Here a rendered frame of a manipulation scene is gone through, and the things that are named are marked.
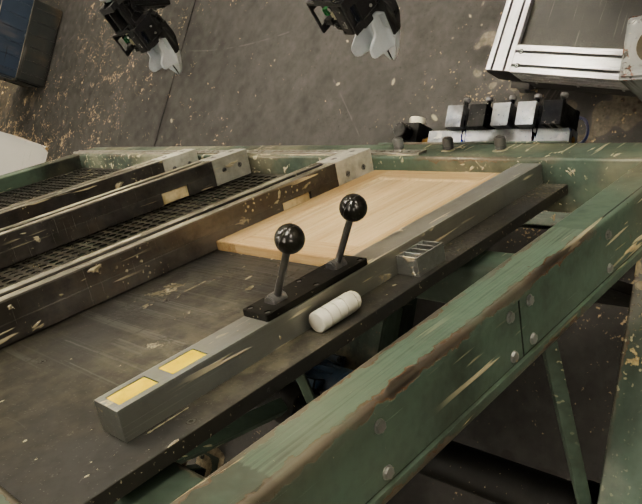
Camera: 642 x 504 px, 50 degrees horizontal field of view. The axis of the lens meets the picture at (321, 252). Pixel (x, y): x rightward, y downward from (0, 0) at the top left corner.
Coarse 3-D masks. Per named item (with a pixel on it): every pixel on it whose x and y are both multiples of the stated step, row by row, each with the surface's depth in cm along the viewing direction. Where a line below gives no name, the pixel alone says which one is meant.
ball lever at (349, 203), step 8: (344, 200) 91; (352, 200) 90; (360, 200) 91; (344, 208) 91; (352, 208) 90; (360, 208) 91; (344, 216) 91; (352, 216) 91; (360, 216) 91; (344, 232) 94; (344, 240) 95; (344, 248) 96; (336, 256) 97; (328, 264) 98; (336, 264) 97; (344, 264) 98
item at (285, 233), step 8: (288, 224) 84; (280, 232) 83; (288, 232) 83; (296, 232) 83; (280, 240) 83; (288, 240) 83; (296, 240) 83; (304, 240) 84; (280, 248) 83; (288, 248) 83; (296, 248) 83; (288, 256) 86; (280, 264) 87; (280, 272) 87; (280, 280) 88; (280, 288) 89; (272, 296) 90; (280, 296) 90; (272, 304) 90
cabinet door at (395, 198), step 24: (336, 192) 150; (360, 192) 148; (384, 192) 144; (408, 192) 141; (432, 192) 138; (456, 192) 135; (288, 216) 139; (312, 216) 137; (336, 216) 134; (384, 216) 128; (408, 216) 126; (240, 240) 130; (264, 240) 127; (312, 240) 122; (336, 240) 120; (360, 240) 118; (312, 264) 115
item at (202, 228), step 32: (320, 160) 159; (352, 160) 158; (256, 192) 141; (288, 192) 145; (320, 192) 152; (192, 224) 128; (224, 224) 134; (96, 256) 119; (128, 256) 120; (160, 256) 124; (192, 256) 129; (32, 288) 108; (64, 288) 112; (96, 288) 116; (128, 288) 120; (0, 320) 105; (32, 320) 109
